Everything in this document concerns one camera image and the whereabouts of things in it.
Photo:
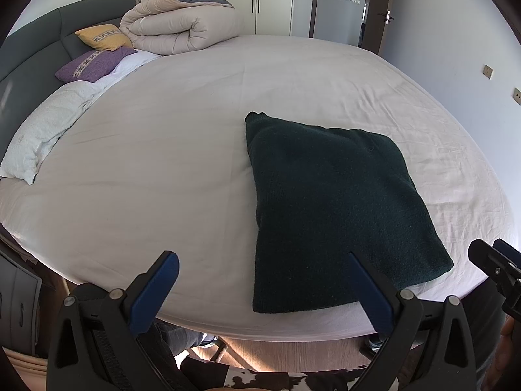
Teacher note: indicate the grey upholstered headboard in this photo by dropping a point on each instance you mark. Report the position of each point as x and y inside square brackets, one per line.
[32, 49]

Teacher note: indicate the plain white pillow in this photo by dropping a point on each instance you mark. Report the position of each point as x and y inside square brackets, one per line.
[130, 63]

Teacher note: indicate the white wardrobe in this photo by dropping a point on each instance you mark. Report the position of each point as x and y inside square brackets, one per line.
[272, 0]

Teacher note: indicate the person's right hand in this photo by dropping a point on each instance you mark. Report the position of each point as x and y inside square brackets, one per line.
[513, 346]

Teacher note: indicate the grey nightstand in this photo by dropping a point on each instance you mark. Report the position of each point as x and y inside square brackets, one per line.
[18, 301]

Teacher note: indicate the yellow patterned pillow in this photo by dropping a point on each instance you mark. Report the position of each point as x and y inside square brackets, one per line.
[104, 36]

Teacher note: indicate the purple patterned pillow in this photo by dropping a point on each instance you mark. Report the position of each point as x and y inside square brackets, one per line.
[89, 65]

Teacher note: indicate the beige wall socket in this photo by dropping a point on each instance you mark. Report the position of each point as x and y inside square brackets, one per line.
[488, 71]
[517, 95]

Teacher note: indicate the folded beige duvet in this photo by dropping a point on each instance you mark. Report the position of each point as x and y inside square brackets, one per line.
[175, 28]

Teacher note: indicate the bed with white sheet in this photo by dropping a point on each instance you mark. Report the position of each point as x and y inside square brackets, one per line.
[163, 150]

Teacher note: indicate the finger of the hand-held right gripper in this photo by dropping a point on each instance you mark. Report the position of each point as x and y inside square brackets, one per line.
[486, 258]
[508, 250]

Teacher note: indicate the brown wooden door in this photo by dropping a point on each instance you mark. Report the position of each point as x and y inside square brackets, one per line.
[378, 4]

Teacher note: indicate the cow print cloth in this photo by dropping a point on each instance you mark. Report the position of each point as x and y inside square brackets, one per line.
[264, 378]

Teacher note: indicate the white textured pillow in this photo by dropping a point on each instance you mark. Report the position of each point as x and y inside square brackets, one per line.
[49, 122]

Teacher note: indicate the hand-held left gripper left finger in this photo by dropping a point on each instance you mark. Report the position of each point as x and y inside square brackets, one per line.
[154, 293]

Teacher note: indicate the dark green knit sweater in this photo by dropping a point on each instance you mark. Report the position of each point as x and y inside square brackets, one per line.
[325, 211]

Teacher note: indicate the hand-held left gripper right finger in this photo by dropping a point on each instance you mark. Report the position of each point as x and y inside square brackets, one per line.
[366, 293]

